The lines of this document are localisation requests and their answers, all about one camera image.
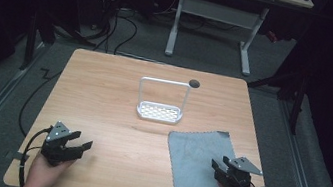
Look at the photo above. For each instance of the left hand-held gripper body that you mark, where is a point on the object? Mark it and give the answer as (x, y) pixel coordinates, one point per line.
(56, 150)

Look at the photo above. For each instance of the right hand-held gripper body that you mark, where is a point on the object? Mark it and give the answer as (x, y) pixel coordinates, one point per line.
(238, 177)

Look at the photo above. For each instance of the person's left hand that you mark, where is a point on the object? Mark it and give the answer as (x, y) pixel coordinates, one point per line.
(44, 176)

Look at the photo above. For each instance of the grey-blue cloth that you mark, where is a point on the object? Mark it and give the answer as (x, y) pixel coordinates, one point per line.
(193, 165)

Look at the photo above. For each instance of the black round table grommet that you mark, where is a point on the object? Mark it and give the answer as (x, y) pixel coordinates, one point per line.
(194, 83)

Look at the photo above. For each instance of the black metal stand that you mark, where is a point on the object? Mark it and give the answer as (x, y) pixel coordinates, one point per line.
(31, 41)
(296, 93)

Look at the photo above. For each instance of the red object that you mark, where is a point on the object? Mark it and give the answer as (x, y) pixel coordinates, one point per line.
(272, 36)

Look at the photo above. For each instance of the white-framed wooden desk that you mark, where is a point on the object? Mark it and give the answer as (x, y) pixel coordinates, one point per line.
(218, 12)

